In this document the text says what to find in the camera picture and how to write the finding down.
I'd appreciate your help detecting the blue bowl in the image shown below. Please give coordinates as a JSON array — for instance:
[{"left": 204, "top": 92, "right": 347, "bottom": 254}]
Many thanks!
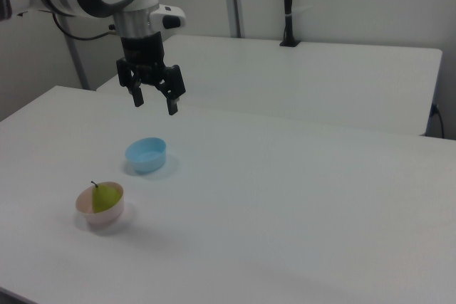
[{"left": 124, "top": 136, "right": 168, "bottom": 174}]

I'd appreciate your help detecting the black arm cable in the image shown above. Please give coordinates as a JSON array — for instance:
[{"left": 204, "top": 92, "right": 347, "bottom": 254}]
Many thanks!
[{"left": 52, "top": 11, "right": 119, "bottom": 41}]

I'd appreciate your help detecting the pink bowl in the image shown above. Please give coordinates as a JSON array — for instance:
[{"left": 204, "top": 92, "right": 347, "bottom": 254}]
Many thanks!
[{"left": 74, "top": 181, "right": 126, "bottom": 227}]

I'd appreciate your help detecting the white side table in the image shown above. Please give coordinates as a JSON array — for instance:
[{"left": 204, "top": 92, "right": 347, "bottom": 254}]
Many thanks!
[{"left": 95, "top": 35, "right": 444, "bottom": 137}]

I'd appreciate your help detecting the black wall cable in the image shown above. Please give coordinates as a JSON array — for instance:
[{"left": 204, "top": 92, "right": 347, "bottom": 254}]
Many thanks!
[{"left": 428, "top": 103, "right": 446, "bottom": 139}]

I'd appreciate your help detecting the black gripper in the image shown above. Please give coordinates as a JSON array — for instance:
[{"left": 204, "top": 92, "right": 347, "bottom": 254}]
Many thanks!
[{"left": 115, "top": 31, "right": 187, "bottom": 117}]

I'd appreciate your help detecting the green pear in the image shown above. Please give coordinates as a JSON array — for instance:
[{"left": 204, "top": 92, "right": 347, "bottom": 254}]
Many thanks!
[{"left": 90, "top": 180, "right": 122, "bottom": 214}]

